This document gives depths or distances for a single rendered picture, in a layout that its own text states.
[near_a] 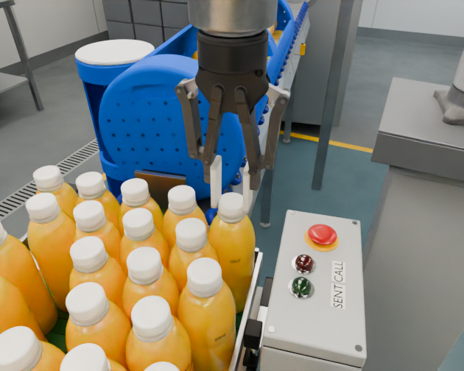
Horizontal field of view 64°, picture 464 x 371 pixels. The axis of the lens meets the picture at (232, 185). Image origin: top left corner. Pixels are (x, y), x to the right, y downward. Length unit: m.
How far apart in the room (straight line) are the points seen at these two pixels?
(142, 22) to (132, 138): 4.01
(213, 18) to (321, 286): 0.30
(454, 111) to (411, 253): 0.37
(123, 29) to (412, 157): 4.34
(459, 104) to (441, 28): 4.91
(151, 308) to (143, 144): 0.40
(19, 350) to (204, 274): 0.19
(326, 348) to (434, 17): 5.56
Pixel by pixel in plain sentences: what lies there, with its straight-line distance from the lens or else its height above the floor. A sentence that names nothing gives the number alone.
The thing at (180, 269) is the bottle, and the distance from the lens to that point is 0.50.
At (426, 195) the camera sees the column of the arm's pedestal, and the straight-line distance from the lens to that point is 0.96.
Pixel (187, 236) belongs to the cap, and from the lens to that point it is 0.47.
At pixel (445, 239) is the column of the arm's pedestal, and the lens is 1.04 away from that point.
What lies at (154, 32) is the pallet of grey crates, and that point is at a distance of 4.64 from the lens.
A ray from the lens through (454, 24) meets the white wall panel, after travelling 5.86.
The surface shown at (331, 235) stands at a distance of 0.48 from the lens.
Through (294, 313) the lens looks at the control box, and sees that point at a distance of 0.41.
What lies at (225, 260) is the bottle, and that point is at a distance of 0.55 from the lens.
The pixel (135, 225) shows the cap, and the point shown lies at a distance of 0.49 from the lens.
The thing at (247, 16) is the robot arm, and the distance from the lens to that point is 0.37.
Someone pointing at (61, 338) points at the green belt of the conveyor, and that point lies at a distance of 0.68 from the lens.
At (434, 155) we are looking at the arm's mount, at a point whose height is 1.04.
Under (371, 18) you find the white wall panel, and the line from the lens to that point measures 5.86.
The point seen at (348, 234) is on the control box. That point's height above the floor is 1.10.
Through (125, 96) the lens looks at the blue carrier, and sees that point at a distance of 0.70.
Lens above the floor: 1.44
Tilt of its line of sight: 36 degrees down
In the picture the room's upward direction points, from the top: straight up
